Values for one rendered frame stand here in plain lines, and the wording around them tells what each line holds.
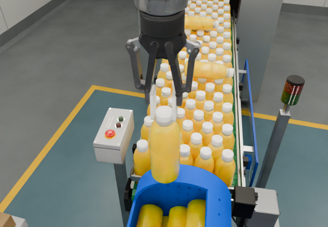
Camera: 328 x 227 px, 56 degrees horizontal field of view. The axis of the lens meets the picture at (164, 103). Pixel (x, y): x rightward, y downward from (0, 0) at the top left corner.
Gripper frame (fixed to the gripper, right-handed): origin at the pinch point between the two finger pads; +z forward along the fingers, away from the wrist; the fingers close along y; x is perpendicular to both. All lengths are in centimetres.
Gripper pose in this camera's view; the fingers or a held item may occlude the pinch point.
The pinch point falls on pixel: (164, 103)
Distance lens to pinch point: 62.8
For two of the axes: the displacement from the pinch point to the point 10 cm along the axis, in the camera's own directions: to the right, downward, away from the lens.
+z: 0.1, 7.8, 6.2
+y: 9.9, 0.8, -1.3
